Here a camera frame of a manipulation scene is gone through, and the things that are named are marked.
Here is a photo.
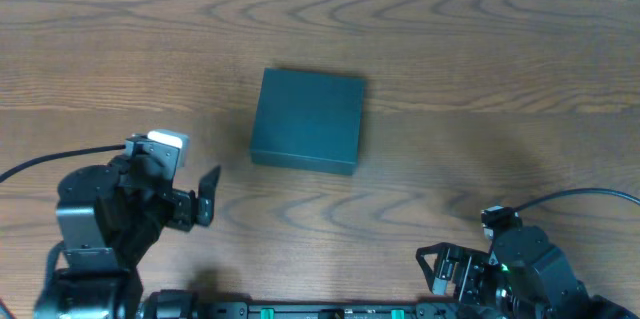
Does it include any dark green box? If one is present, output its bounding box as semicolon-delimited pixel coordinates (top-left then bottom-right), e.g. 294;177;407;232
249;68;366;175

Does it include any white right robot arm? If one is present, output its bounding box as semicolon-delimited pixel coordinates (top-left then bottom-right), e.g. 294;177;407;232
416;226;638;319

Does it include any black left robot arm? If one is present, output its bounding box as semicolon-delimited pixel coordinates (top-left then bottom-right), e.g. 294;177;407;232
34;154;221;319

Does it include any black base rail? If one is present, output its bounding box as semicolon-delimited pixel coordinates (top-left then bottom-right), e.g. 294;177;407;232
136;302;507;319

